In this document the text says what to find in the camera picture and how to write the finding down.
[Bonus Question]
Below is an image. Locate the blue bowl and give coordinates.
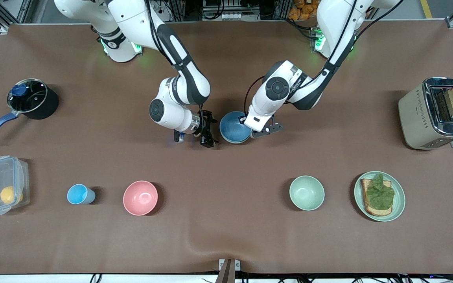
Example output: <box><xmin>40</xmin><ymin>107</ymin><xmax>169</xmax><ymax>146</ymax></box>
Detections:
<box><xmin>219</xmin><ymin>111</ymin><xmax>251</xmax><ymax>143</ymax></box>

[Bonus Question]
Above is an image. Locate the pale green bowl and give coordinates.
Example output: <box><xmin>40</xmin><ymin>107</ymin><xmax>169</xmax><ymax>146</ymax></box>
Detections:
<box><xmin>289</xmin><ymin>175</ymin><xmax>325</xmax><ymax>211</ymax></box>
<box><xmin>219</xmin><ymin>118</ymin><xmax>253</xmax><ymax>145</ymax></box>

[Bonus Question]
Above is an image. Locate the pink bowl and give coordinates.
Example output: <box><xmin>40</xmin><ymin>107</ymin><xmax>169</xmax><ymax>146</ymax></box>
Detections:
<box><xmin>123</xmin><ymin>180</ymin><xmax>158</xmax><ymax>216</ymax></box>

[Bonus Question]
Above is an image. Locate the large white power strip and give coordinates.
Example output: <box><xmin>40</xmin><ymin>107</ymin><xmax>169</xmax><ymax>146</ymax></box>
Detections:
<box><xmin>154</xmin><ymin>0</ymin><xmax>172</xmax><ymax>22</ymax></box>

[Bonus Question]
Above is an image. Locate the bag of orange snacks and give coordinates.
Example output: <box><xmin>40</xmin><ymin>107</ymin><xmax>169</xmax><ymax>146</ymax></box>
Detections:
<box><xmin>288</xmin><ymin>0</ymin><xmax>320</xmax><ymax>21</ymax></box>

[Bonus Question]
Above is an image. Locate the light blue cup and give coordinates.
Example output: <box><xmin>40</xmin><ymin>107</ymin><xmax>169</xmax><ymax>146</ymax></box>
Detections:
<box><xmin>67</xmin><ymin>184</ymin><xmax>96</xmax><ymax>205</ymax></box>

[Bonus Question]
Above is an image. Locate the green lettuce leaf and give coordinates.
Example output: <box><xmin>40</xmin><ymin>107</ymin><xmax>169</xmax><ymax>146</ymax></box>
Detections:
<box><xmin>365</xmin><ymin>174</ymin><xmax>395</xmax><ymax>210</ymax></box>

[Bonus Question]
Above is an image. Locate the bread slice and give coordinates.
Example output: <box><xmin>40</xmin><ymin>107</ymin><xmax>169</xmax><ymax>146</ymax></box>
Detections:
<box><xmin>361</xmin><ymin>179</ymin><xmax>393</xmax><ymax>217</ymax></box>

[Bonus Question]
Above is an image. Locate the cream and chrome toaster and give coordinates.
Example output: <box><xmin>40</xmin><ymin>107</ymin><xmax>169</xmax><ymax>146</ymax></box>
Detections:
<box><xmin>398</xmin><ymin>77</ymin><xmax>453</xmax><ymax>151</ymax></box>

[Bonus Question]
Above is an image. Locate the pale green plate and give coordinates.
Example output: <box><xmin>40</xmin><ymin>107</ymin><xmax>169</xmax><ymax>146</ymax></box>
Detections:
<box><xmin>354</xmin><ymin>171</ymin><xmax>406</xmax><ymax>222</ymax></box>

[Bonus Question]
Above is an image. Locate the glass lid with blue knob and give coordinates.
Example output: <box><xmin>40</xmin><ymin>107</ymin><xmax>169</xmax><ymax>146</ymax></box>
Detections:
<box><xmin>7</xmin><ymin>79</ymin><xmax>48</xmax><ymax>113</ymax></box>

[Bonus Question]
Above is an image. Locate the yellow lemon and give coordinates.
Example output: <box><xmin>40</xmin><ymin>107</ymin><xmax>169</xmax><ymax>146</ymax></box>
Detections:
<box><xmin>0</xmin><ymin>186</ymin><xmax>23</xmax><ymax>205</ymax></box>

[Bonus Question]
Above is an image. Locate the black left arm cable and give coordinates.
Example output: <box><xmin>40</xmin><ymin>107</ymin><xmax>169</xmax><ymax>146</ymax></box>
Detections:
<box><xmin>244</xmin><ymin>0</ymin><xmax>404</xmax><ymax>115</ymax></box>

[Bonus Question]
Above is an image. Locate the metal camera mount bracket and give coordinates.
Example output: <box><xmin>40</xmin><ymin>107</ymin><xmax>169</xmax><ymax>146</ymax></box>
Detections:
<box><xmin>219</xmin><ymin>259</ymin><xmax>241</xmax><ymax>283</ymax></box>

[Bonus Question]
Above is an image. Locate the black pot with blue handle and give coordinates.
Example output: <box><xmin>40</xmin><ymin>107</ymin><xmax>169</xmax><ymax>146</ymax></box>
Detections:
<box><xmin>0</xmin><ymin>79</ymin><xmax>59</xmax><ymax>143</ymax></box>

